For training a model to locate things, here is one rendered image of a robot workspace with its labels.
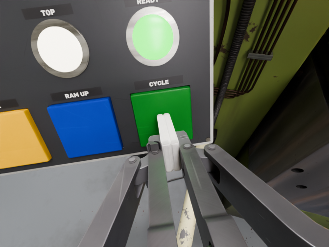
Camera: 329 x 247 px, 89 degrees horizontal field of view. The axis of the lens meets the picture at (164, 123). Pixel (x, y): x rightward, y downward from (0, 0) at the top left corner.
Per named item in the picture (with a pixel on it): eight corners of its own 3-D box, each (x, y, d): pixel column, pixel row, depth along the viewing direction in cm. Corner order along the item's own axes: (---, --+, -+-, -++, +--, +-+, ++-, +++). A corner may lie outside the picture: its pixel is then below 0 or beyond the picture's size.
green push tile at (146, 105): (194, 139, 24) (190, 87, 21) (141, 148, 23) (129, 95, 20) (191, 133, 25) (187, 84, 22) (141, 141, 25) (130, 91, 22)
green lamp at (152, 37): (170, 66, 19) (168, 26, 15) (132, 61, 20) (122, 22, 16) (176, 51, 20) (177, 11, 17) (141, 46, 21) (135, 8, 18)
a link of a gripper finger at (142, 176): (167, 180, 13) (129, 186, 13) (161, 146, 18) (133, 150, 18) (164, 165, 12) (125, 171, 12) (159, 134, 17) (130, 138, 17)
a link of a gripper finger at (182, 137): (183, 161, 12) (222, 156, 13) (173, 131, 17) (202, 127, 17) (184, 177, 13) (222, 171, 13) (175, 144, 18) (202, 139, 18)
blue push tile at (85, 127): (122, 150, 23) (108, 98, 20) (67, 158, 23) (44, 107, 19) (124, 143, 25) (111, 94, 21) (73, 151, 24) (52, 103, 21)
